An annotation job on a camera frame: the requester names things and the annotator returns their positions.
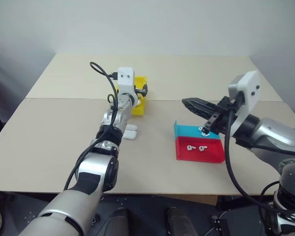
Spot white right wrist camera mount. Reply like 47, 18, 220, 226
228, 70, 261, 138

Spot blue plastic tray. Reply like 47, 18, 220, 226
173, 119, 221, 138

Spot white earbud case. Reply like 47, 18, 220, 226
122, 131, 138, 141

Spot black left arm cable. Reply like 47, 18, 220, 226
63, 61, 119, 191

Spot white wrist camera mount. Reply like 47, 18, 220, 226
228, 70, 261, 138
117, 66, 141, 107

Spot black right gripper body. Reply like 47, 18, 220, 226
203, 97, 236, 135

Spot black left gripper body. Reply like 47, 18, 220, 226
134, 84, 148, 98

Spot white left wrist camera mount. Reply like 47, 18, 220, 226
117, 66, 141, 107

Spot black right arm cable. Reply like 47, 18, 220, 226
223, 108, 282, 216

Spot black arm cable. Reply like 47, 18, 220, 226
63, 61, 119, 191
223, 108, 282, 216

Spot yellow plastic bin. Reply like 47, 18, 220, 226
115, 76, 148, 116

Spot red plastic tray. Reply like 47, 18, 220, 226
175, 136, 224, 164

